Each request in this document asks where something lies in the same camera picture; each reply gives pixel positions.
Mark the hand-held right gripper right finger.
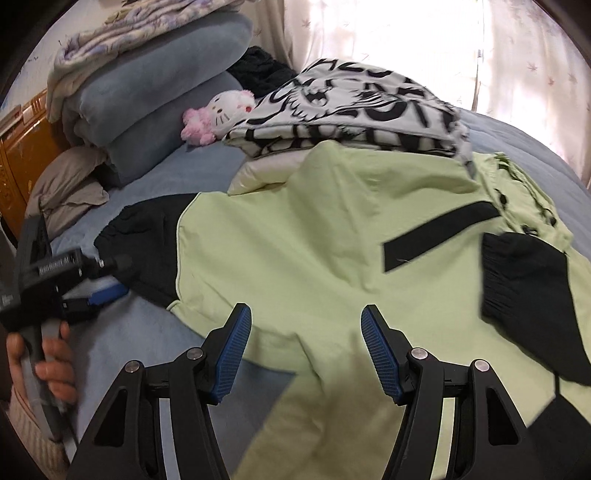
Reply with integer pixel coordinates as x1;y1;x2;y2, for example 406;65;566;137
360;304;549;480

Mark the person's left hand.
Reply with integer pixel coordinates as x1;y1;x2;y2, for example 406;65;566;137
6;320;78;408

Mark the floral quilt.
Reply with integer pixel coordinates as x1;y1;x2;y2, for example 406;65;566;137
48;0;246;109

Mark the person's left forearm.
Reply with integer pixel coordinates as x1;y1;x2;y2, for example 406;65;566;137
0;383;71;464

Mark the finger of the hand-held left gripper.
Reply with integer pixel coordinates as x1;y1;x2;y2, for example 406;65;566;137
62;283;129;315
81;254;133;279

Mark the dark knitted cloth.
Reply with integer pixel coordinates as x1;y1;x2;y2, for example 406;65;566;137
226;46;302;99

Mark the bed with blue sheet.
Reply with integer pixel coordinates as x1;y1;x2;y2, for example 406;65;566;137
44;108;591;480

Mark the green and black jacket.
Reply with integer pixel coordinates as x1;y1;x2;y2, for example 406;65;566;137
95;140;591;480

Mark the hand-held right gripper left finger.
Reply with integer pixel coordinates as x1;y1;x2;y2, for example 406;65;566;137
67;302;253;480

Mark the wooden headboard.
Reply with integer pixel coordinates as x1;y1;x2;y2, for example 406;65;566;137
0;90;64;232

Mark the beige pillow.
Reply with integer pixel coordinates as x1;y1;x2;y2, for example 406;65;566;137
25;147;112;237

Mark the white leaf-print curtain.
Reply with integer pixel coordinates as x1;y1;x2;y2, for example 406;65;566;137
259;0;591;172

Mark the black and white printed garment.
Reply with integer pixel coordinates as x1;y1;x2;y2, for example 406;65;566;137
222;58;472;163

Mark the pink and white plush toy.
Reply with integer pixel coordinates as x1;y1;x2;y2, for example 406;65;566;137
180;89;256;147

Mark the folded blue blanket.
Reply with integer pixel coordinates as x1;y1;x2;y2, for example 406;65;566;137
62;11;256;188

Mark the white shiny garment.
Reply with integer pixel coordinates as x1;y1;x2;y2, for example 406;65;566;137
227;154;320;197

